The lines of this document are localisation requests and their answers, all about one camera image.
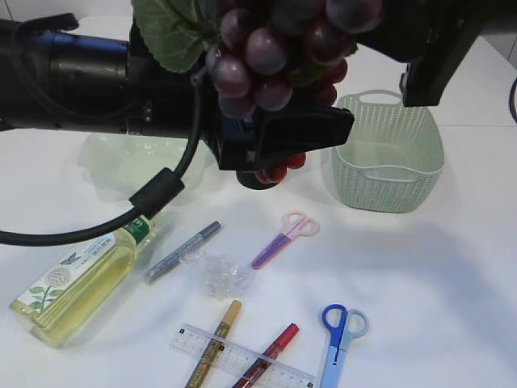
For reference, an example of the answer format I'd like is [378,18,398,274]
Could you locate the pink purple scissors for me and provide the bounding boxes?
[250,211,320,270]

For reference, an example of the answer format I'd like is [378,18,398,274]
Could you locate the gold marker pen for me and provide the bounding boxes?
[185,300,242,388]

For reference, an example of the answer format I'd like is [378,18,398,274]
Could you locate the purple artificial grape bunch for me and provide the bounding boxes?
[132,1,383,181]

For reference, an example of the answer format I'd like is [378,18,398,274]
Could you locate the black mesh pen holder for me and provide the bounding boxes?
[236,171,281,191]

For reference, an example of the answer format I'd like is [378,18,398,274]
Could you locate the yellow tea plastic bottle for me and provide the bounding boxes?
[10,216,155,348]

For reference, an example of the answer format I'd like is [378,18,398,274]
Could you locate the silver marker pen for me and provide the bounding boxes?
[142,221,222,285]

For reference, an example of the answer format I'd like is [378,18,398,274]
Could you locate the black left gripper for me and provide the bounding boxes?
[128,22,263,170]

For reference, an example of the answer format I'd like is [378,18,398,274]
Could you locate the green wavy plastic plate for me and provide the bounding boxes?
[78,133,223,205]

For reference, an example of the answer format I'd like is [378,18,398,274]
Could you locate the clear plastic ruler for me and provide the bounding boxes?
[170,323,317,387]

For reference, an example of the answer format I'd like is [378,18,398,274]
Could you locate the green plastic woven basket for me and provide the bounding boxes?
[332,90,445,213]

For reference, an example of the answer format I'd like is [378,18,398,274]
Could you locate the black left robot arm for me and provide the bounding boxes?
[1,19,354,171]

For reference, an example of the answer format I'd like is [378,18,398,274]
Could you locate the blue scissors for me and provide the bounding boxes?
[319,304,369,387]

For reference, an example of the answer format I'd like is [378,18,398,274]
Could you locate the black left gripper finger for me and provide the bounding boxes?
[254,105,355,171]

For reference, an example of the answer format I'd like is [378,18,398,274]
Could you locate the red marker pen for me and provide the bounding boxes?
[233,323,299,388]

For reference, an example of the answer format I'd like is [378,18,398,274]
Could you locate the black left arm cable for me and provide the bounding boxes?
[0,72,211,247]

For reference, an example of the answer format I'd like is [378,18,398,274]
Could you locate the clear plastic sheet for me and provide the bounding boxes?
[180,251,254,299]

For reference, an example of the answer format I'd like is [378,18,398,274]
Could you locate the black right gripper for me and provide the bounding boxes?
[357,1,483,107]

